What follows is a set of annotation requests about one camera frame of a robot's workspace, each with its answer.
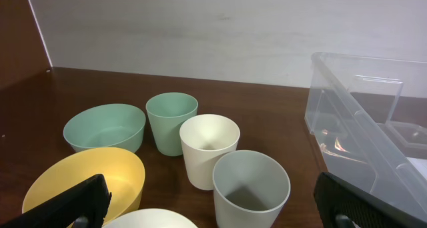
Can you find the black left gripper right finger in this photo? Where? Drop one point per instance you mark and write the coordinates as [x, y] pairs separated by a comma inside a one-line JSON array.
[[341, 204]]

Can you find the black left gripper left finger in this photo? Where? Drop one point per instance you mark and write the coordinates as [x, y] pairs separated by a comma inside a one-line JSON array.
[[83, 205]]

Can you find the white label in container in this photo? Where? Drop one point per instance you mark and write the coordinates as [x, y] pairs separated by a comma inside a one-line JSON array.
[[420, 165]]

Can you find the clear plastic storage container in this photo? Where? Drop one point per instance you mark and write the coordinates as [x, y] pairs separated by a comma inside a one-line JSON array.
[[368, 116]]

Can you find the white small bowl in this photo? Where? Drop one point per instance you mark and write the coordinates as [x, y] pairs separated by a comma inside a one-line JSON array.
[[151, 218]]

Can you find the mint green small bowl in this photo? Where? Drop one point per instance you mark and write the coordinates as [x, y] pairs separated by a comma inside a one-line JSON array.
[[111, 125]]

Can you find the grey cup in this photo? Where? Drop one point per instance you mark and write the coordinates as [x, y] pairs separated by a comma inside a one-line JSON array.
[[249, 190]]

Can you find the mint green cup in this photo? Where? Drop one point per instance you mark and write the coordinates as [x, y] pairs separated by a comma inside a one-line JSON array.
[[166, 113]]

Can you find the cream white cup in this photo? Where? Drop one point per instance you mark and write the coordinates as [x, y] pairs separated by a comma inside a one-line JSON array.
[[204, 139]]

